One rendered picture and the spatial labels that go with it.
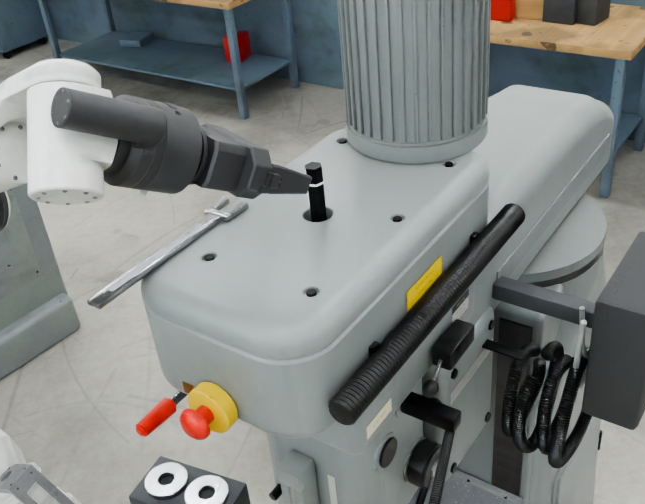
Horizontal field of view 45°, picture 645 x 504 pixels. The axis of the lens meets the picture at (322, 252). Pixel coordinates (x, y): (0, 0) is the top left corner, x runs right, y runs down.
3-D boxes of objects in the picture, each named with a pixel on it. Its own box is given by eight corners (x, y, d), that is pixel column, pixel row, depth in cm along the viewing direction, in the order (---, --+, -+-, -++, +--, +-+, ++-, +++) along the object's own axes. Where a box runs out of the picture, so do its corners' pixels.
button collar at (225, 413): (231, 441, 88) (222, 403, 85) (191, 422, 91) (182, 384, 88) (242, 430, 90) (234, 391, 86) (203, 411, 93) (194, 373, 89)
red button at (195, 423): (205, 449, 86) (199, 424, 84) (178, 436, 88) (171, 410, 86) (224, 430, 88) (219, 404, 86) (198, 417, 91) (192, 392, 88)
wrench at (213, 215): (106, 313, 84) (104, 307, 83) (81, 303, 86) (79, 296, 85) (248, 207, 100) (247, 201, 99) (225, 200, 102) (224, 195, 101)
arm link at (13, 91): (118, 163, 71) (34, 192, 80) (115, 69, 73) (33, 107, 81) (54, 150, 66) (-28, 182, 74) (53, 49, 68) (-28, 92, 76)
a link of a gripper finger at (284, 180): (301, 197, 87) (258, 190, 83) (310, 169, 86) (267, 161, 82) (310, 202, 86) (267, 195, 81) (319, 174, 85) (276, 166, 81)
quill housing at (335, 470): (375, 590, 118) (362, 441, 100) (267, 530, 128) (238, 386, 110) (435, 500, 130) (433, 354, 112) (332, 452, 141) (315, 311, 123)
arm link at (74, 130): (120, 215, 79) (9, 203, 71) (117, 113, 81) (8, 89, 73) (186, 191, 71) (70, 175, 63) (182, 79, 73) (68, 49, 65)
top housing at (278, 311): (314, 464, 85) (299, 351, 76) (143, 382, 98) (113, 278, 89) (497, 248, 115) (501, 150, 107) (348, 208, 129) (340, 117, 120)
